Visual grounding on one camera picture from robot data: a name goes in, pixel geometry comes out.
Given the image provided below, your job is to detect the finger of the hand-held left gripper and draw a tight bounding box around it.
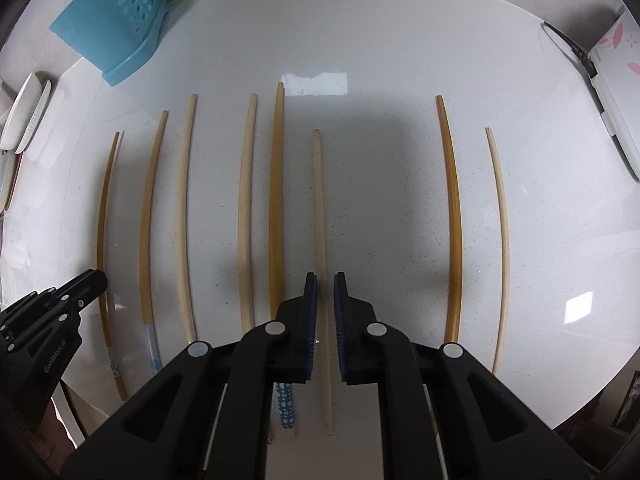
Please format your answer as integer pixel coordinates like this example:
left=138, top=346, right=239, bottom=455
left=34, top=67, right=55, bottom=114
left=0, top=269, right=109, bottom=342

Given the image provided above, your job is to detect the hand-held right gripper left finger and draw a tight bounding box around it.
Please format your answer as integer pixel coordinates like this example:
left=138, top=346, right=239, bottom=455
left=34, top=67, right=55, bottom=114
left=60, top=271, right=319, bottom=480

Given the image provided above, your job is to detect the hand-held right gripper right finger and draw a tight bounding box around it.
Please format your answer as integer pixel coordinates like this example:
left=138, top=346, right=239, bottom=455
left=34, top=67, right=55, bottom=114
left=333, top=271, right=592, bottom=480

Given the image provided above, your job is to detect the teal perforated utensil holder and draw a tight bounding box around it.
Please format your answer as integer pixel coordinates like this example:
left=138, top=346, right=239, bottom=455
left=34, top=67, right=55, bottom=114
left=49, top=0, right=170, bottom=87

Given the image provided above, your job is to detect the black power cable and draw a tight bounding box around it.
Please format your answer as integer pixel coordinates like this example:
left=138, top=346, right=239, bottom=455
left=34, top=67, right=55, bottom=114
left=543, top=21, right=598, bottom=78

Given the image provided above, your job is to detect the white plate with brown rim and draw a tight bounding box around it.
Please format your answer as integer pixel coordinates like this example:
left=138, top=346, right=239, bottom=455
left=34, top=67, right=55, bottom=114
left=0, top=150, right=23, bottom=212

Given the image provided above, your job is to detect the white appliance with pink flowers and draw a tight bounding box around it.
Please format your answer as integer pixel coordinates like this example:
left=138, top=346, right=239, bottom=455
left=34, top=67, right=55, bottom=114
left=587, top=7, right=640, bottom=181

